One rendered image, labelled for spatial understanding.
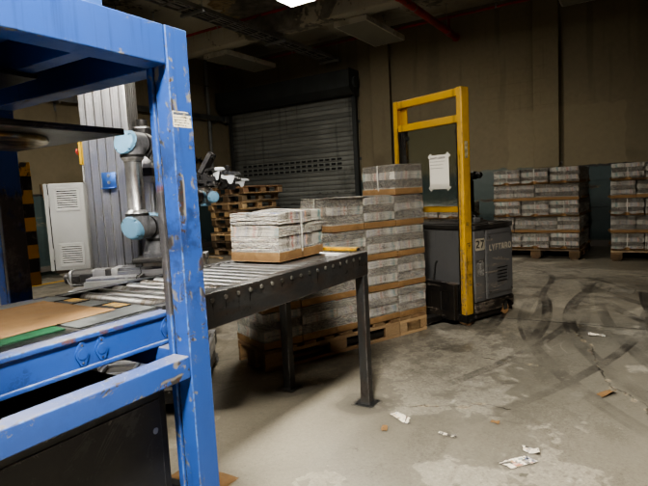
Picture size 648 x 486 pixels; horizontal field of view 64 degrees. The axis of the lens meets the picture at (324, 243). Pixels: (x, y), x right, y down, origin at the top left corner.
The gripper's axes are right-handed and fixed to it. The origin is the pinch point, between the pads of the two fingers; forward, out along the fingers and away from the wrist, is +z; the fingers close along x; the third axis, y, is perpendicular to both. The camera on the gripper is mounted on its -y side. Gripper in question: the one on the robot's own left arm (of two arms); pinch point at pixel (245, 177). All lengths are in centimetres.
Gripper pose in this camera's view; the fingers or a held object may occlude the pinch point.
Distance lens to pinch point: 371.1
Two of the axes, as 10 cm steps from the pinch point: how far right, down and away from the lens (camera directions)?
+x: 5.3, 1.9, -8.3
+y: -0.2, 9.8, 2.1
